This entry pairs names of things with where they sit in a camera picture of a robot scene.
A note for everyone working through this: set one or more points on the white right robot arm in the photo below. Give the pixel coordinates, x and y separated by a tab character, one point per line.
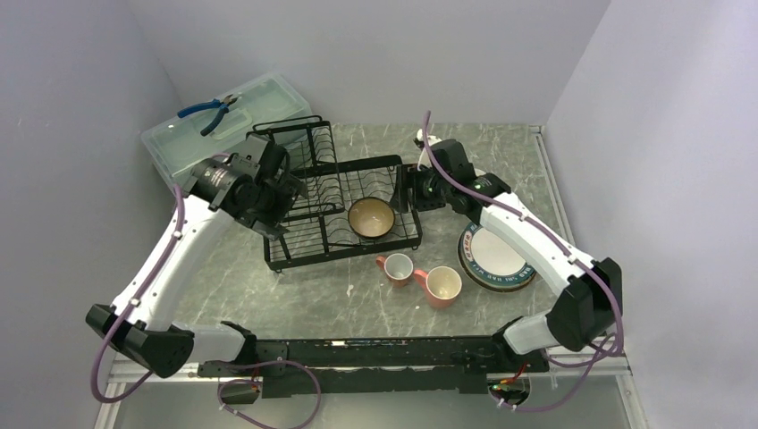
588	290

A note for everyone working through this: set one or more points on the green rimmed white plate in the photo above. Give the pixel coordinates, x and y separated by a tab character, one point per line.
494	260

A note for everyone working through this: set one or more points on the small pink mug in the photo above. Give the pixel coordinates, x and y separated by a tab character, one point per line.
397	267

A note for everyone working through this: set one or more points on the black wire dish rack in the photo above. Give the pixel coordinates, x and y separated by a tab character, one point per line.
318	224

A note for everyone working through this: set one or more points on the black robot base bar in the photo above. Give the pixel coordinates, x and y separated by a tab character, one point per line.
465	364

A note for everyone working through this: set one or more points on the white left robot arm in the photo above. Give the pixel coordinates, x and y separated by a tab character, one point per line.
140	323

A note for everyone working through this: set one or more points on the large pink mug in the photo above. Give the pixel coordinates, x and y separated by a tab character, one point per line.
441	285

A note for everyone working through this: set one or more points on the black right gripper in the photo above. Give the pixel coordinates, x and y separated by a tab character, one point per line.
399	200

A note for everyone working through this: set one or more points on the clear plastic storage box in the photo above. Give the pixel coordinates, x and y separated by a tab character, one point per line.
177	144

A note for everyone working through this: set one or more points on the dark blue tan bowl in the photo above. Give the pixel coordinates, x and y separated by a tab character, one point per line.
371	218

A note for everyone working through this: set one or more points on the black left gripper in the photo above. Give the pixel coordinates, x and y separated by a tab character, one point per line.
287	188

